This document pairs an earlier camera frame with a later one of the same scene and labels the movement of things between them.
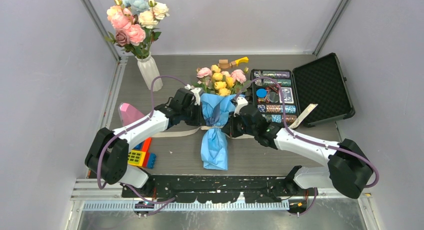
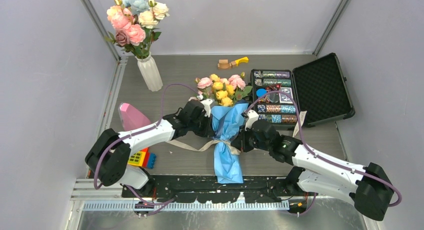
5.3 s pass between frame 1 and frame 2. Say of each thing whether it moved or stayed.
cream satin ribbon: moved
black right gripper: moved
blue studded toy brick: stayed
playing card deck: stayed
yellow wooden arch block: stayed
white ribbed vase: stayed
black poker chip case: stayed
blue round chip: stayed
